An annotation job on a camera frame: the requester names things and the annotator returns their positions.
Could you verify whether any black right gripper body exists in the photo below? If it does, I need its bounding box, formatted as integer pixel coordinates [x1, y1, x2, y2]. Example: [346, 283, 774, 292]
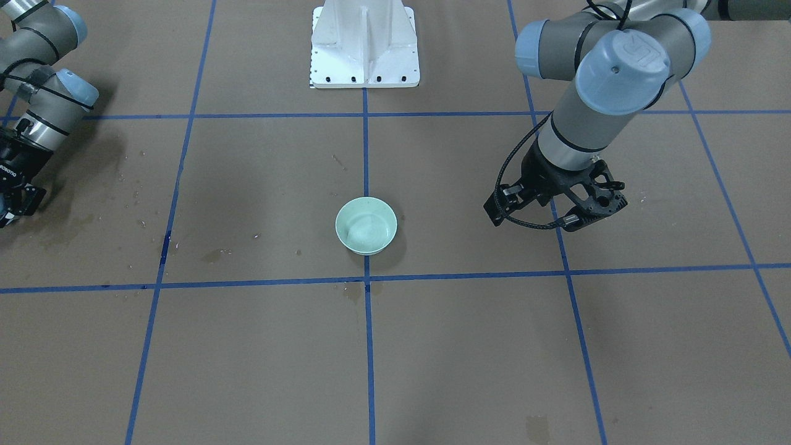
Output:
[1, 129, 53, 194]

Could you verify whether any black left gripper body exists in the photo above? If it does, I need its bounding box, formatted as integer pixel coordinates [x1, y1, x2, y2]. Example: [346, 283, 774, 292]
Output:
[522, 145, 594, 208]

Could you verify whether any pale green bowl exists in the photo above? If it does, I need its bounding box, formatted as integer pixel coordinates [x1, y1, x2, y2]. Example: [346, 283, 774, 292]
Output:
[334, 197, 398, 256]

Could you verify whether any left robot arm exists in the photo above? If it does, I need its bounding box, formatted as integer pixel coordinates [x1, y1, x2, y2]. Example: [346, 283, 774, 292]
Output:
[498, 1, 789, 215]

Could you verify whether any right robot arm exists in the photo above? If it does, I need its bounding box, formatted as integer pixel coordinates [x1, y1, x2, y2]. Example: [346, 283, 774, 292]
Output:
[1, 1, 99, 194]

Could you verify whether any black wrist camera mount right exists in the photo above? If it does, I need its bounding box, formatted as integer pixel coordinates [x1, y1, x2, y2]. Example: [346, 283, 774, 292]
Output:
[1, 185, 48, 228]

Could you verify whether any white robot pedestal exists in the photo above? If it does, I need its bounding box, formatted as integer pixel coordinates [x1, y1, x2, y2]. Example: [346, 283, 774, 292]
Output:
[309, 1, 421, 88]

